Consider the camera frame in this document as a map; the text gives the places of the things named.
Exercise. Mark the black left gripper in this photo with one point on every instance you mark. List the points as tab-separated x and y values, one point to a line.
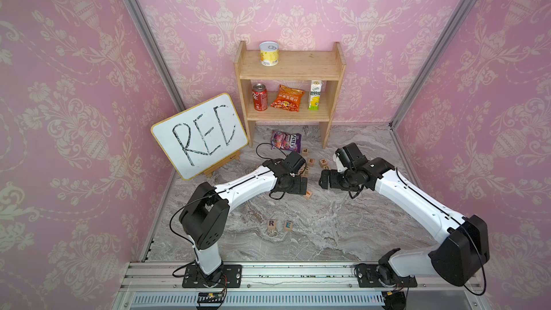
298	189

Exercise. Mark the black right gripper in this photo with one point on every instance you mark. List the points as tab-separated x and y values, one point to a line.
333	174

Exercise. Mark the block with teal E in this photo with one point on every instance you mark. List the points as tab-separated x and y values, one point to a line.
288	226

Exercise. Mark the block with purple R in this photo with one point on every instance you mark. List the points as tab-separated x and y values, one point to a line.
272	226

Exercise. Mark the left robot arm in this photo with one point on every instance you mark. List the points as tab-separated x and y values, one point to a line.
204	217

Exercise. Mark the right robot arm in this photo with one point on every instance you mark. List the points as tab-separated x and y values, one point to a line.
462	243

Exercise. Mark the purple candy bag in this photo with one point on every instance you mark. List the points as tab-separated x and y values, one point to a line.
286	141

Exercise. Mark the wooden whiteboard easel stand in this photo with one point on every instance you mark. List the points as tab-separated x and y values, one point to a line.
234	156

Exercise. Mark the orange snack bag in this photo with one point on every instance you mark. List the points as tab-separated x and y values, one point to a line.
288	99

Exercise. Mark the green white drink carton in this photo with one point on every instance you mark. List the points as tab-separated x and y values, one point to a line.
315	95

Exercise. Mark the red soda can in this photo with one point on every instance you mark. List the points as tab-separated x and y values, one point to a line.
260	97

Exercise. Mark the whiteboard with yellow rim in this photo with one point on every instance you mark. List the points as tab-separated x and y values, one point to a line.
202	136

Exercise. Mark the wooden shelf unit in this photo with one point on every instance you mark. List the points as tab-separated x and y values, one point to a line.
311	80

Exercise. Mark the yellow tin can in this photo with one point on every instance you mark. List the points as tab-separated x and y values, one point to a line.
269	53

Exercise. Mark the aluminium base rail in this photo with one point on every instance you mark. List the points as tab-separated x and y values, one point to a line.
288	285

